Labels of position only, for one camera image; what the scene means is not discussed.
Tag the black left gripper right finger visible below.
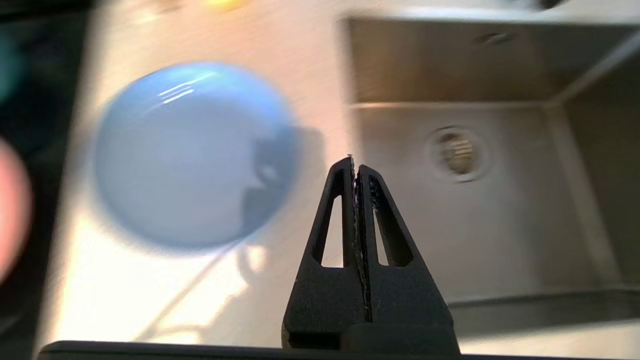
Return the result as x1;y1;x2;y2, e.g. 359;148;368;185
358;165;460;354

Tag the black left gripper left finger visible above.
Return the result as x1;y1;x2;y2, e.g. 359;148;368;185
281;156;371;351

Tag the grey plate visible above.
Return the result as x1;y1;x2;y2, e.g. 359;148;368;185
94;61;302;251

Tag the pink plate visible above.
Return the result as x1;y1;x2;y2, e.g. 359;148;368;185
0;137;35;286

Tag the stainless steel sink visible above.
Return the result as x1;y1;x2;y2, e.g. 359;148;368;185
337;7;640;338

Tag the metal drain strainer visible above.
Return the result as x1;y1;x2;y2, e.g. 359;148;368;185
425;125;492;183

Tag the black induction cooktop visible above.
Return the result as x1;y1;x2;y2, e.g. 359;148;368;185
0;10;93;360

